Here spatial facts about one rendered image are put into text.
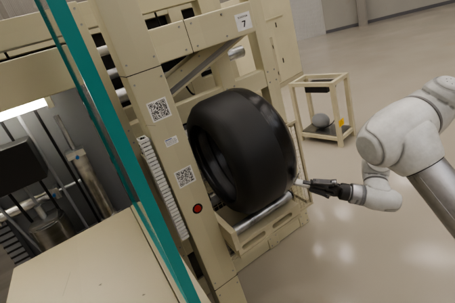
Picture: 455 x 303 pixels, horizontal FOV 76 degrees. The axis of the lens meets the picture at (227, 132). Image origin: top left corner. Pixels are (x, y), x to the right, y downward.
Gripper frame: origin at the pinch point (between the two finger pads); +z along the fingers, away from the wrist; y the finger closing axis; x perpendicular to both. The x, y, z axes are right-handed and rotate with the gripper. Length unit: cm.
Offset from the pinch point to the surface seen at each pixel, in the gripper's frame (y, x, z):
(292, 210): 13.3, -6.6, 1.2
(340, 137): 138, 170, -61
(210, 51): -27, 52, 56
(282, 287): 104, -14, -9
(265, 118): -31.3, 5.1, 20.8
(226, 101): -32, 10, 38
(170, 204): -6, -27, 52
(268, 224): 12.5, -17.0, 11.4
